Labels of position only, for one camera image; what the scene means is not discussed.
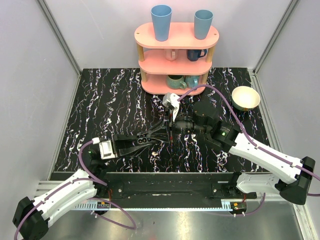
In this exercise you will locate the cream ceramic bowl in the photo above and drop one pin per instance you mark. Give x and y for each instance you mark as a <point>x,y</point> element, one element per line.
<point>245,98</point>

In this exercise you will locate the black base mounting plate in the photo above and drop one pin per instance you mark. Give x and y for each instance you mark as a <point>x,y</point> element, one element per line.
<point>218,185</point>

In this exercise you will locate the right blue plastic tumbler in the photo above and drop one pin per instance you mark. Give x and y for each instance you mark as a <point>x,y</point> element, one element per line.
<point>202,23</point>

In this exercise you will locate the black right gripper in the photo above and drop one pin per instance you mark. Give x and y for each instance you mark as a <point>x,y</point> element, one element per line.
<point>163,137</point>

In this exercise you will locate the pink three-tier shelf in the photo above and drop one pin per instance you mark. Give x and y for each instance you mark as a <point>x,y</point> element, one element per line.
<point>155,68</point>

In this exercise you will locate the blue plastic tumbler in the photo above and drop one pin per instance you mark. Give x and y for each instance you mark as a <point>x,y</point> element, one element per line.
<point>161,20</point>
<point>202,23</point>

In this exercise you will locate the left blue plastic tumbler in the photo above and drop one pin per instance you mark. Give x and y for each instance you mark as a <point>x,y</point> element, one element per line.
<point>161,20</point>

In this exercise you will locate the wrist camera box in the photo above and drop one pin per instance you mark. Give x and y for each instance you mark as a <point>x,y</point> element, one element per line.
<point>171,98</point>
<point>106,150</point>

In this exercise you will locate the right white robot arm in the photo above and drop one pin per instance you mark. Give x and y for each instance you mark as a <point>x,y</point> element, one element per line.
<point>288,176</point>

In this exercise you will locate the black earbud charging case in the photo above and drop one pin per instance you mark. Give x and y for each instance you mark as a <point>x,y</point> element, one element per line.
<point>143,140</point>

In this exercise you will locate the teal glazed ceramic mug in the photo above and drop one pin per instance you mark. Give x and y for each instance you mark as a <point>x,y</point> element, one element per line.
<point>176,82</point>

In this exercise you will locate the pink ceramic mug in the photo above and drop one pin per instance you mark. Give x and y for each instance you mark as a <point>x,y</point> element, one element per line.
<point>171,54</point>

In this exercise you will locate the white earbud on table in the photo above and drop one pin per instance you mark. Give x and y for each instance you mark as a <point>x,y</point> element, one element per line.
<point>154,153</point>

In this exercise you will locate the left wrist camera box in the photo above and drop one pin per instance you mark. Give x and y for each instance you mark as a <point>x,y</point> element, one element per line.
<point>106,150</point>

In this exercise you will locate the dark blue ceramic mug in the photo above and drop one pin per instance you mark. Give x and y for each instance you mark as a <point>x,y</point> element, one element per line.
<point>194,54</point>

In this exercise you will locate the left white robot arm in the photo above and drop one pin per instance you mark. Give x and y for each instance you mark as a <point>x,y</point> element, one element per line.
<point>34,217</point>

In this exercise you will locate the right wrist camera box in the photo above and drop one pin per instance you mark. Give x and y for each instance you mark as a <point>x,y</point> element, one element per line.
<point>171,98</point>

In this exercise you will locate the light blue butterfly mug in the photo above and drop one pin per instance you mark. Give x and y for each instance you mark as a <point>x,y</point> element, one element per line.
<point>192,81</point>

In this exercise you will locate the aluminium frame post right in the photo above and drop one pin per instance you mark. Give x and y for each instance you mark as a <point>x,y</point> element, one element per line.
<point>276,34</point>

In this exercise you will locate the aluminium frame post left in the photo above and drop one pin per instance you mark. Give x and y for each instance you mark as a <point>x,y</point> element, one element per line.
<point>59,36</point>

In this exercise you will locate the aluminium frame post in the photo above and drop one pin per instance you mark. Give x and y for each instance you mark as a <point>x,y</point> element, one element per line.
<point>59,36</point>
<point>276,34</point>

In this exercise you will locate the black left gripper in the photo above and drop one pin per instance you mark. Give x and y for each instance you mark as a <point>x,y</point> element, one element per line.
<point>116,145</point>

